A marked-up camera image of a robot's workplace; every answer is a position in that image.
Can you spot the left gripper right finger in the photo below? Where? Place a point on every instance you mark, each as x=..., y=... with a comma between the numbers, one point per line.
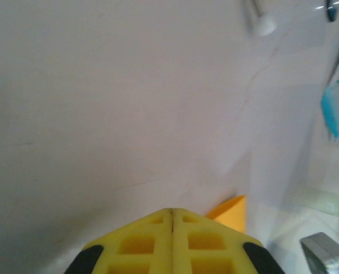
x=186, y=228

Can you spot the aluminium side rail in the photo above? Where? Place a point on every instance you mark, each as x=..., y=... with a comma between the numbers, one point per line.
x=326, y=254

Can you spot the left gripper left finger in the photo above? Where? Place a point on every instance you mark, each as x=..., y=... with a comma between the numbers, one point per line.
x=157, y=228

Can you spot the blue stethoscope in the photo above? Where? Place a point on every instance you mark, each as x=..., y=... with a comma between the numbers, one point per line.
x=265, y=25

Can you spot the green plastic bottle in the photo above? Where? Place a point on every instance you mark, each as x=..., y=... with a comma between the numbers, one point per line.
x=329, y=204

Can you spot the orange paper sheet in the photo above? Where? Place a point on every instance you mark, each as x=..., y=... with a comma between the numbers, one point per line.
x=232, y=214

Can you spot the blue wet wipes packet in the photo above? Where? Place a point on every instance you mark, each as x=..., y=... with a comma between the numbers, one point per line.
x=333, y=108

